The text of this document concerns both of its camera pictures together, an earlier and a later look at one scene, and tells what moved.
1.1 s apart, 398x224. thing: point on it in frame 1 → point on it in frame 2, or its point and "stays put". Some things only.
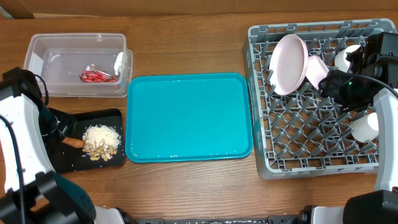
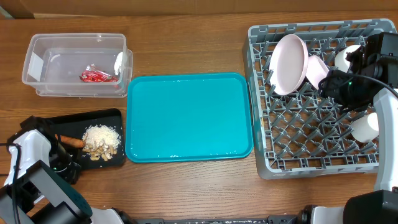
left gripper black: [68, 123] → [71, 175]
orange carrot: [74, 142] stays put
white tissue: [118, 63] stays put
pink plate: [288, 65] stays put
